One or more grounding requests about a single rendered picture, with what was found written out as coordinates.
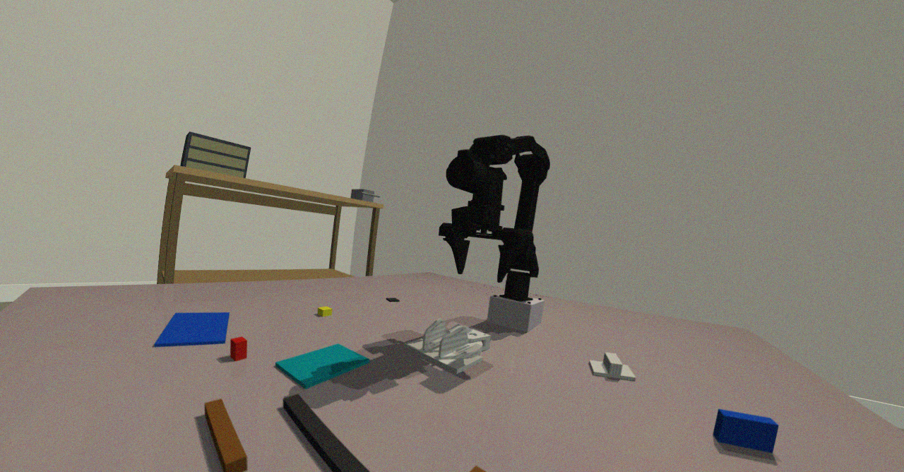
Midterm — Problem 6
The red block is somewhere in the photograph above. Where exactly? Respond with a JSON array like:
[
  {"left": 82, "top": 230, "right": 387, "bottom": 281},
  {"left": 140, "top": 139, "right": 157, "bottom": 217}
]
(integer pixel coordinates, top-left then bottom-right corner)
[{"left": 230, "top": 337, "right": 247, "bottom": 361}]

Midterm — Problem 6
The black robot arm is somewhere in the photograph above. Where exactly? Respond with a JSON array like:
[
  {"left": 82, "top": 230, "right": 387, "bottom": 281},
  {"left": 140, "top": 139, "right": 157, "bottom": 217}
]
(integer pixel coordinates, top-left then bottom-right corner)
[{"left": 446, "top": 134, "right": 550, "bottom": 302}]

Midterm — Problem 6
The blue flat plate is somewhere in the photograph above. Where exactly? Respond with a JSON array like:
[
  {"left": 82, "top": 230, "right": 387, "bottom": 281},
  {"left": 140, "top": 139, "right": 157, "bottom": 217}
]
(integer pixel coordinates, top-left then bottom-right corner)
[{"left": 154, "top": 312, "right": 230, "bottom": 347}]

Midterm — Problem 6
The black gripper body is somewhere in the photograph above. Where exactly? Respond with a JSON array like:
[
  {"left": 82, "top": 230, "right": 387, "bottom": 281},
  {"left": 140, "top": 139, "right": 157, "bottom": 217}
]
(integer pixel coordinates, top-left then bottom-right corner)
[{"left": 439, "top": 196, "right": 534, "bottom": 247}]

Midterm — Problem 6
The cream housing plate with holes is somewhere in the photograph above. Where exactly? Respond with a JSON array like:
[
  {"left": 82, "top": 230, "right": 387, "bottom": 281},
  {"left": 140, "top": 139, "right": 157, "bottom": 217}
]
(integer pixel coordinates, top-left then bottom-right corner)
[{"left": 448, "top": 324, "right": 491, "bottom": 342}]

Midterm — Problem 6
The black rectangular bar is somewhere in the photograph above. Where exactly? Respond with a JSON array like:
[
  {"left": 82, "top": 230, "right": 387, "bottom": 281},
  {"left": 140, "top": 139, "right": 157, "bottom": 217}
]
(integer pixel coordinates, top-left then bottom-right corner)
[{"left": 283, "top": 394, "right": 370, "bottom": 472}]

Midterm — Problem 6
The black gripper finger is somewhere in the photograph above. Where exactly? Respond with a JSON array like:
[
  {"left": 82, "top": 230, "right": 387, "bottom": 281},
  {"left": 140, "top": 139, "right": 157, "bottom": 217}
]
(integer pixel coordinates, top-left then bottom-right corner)
[
  {"left": 497, "top": 245, "right": 526, "bottom": 283},
  {"left": 443, "top": 238, "right": 470, "bottom": 274}
]

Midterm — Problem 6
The teal flat rectangular plate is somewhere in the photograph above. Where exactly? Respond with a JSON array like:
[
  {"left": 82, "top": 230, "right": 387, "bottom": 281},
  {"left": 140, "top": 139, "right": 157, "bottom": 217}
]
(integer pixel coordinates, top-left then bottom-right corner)
[{"left": 275, "top": 343, "right": 370, "bottom": 389}]

